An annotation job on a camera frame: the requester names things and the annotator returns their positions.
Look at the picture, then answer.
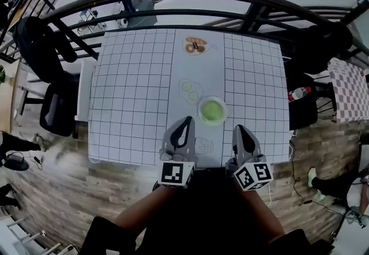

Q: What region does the white bowl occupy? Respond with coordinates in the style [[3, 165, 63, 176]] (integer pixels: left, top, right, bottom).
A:
[[197, 96, 228, 126]]

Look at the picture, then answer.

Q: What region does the plastic bottle with red label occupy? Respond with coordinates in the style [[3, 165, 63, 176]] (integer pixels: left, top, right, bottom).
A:
[[288, 86, 312, 102]]

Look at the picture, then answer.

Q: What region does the person's left forearm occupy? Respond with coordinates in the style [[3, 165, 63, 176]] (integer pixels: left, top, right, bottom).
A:
[[112, 186, 176, 234]]

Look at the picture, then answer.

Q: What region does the person's right forearm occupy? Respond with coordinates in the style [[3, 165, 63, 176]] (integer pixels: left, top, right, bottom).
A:
[[235, 181, 286, 245]]

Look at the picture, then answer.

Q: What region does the purple checked table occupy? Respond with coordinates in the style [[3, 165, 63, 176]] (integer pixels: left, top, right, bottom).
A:
[[327, 57, 369, 124]]

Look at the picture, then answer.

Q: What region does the grid-patterned white tablecloth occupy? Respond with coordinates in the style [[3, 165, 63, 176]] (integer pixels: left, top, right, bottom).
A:
[[88, 28, 291, 170]]

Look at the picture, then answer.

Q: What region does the black office chair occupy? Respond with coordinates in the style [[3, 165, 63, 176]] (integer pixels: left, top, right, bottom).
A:
[[287, 72, 319, 130], [39, 82, 80, 138]]

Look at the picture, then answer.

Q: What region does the white metal frame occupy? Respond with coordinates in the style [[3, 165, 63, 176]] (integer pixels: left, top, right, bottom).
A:
[[0, 213, 78, 255]]

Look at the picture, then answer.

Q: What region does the person's black clothing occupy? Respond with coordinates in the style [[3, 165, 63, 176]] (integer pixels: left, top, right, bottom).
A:
[[79, 167, 335, 255]]

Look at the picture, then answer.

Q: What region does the wooden cabinet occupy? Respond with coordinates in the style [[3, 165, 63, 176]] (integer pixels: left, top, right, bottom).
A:
[[0, 59, 22, 133]]

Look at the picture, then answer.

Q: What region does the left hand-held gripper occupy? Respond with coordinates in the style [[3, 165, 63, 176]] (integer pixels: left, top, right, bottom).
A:
[[157, 117, 198, 189]]

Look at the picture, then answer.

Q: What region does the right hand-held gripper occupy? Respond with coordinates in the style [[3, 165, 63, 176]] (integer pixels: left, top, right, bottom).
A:
[[225, 124, 274, 192]]

